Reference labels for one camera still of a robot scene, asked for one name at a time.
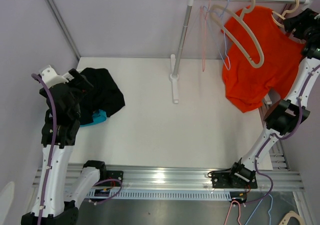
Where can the wooden hanger on floor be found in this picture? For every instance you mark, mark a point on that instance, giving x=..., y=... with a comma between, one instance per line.
x=292, y=215

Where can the black t shirt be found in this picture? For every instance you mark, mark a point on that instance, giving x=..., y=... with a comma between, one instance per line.
x=105, y=96

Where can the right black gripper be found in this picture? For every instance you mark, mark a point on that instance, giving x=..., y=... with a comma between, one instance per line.
x=306, y=18

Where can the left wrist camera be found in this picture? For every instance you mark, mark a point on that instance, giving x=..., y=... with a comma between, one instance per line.
x=50, y=77

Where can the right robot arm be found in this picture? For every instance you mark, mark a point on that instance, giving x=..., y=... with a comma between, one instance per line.
x=268, y=56

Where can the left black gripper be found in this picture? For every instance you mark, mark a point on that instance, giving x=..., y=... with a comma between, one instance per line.
x=83, y=87

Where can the blue wire hanger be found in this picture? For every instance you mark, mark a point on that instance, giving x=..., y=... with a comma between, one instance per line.
x=225, y=58

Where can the perforated cable tray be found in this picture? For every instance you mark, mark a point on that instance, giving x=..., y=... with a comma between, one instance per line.
x=179, y=195

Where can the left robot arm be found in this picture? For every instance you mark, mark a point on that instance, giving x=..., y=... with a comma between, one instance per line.
x=54, y=206

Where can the pink wire hanger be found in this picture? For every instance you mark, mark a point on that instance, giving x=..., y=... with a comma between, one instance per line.
x=204, y=11

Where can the pink hanger on floor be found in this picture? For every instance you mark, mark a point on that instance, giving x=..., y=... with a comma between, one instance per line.
x=234, y=214

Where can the metal clothes rack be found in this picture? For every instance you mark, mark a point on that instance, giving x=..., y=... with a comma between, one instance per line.
x=176, y=58

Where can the teal t shirt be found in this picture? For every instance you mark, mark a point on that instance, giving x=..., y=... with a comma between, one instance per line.
x=98, y=117

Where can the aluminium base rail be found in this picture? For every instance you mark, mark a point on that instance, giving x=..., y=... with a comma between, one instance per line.
x=196, y=179

